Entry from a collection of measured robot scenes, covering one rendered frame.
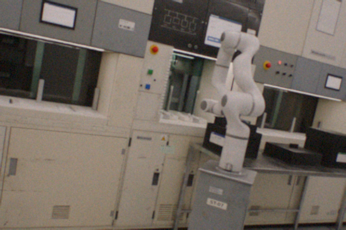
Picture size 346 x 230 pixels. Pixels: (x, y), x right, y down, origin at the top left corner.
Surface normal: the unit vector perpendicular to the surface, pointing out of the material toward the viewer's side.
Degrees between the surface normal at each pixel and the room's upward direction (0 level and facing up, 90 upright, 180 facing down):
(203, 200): 90
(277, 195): 90
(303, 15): 90
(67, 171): 90
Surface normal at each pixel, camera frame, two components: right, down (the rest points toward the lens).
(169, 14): 0.42, 0.18
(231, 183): -0.33, 0.05
